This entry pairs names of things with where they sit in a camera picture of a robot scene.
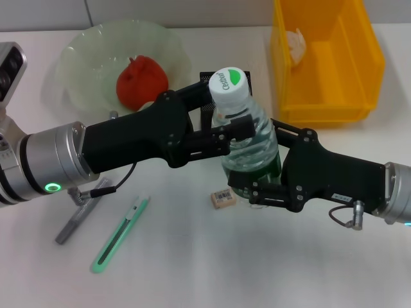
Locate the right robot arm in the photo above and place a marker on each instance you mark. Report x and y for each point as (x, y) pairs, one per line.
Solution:
(398, 195)

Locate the white paper ball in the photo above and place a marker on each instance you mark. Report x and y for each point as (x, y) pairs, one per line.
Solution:
(295, 45)

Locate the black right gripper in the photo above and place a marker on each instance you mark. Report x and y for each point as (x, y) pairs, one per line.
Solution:
(330, 176)

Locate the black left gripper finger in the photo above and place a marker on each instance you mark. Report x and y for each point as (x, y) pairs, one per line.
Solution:
(241, 128)

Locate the green utility knife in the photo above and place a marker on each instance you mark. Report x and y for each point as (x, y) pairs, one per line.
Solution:
(118, 234)

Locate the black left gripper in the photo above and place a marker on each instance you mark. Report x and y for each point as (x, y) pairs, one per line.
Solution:
(135, 138)

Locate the yellow plastic bin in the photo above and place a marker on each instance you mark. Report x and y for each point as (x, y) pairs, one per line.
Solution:
(337, 80)

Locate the red-orange fruit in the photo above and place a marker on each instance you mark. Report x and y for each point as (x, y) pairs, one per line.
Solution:
(141, 80)

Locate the pale green glass fruit plate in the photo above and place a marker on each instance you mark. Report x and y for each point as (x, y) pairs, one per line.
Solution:
(83, 64)

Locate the beige eraser with barcode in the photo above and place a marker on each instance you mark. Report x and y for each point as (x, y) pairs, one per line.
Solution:
(224, 199)

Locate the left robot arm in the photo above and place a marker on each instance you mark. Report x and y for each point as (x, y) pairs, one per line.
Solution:
(38, 160)

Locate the grey pen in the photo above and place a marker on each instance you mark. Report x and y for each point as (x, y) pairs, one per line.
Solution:
(74, 221)

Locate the clear green-label water bottle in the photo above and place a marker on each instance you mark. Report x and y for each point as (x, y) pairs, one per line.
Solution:
(253, 154)

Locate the black mesh pen holder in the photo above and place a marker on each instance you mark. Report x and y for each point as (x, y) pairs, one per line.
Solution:
(204, 77)

